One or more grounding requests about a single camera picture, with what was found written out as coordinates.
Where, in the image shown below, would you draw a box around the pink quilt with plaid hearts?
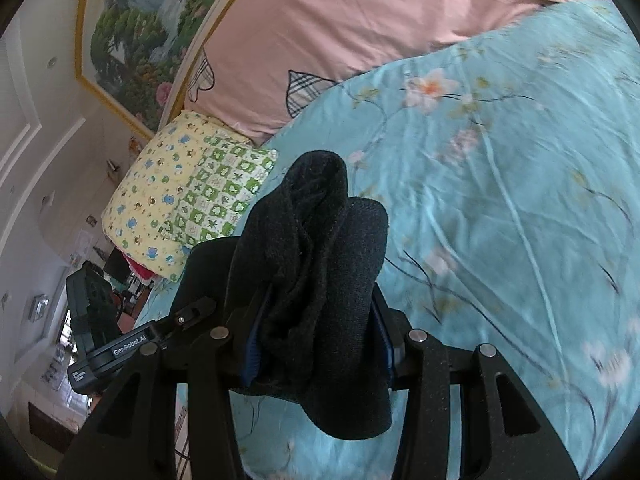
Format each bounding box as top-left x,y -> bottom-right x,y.
182,0 -> 572,142

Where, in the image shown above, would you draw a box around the gold framed landscape painting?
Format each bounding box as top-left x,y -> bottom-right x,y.
75,0 -> 234,139

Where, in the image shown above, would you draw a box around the yellow cartoon print pillow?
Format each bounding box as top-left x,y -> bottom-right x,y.
101,110 -> 234,282

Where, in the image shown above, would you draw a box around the green checkered pillow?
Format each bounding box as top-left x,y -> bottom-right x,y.
160,133 -> 279,248

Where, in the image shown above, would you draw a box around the teal floral bed sheet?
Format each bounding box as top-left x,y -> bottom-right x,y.
236,0 -> 639,479

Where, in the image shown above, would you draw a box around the black fleece pants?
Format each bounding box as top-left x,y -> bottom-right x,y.
171,151 -> 392,440

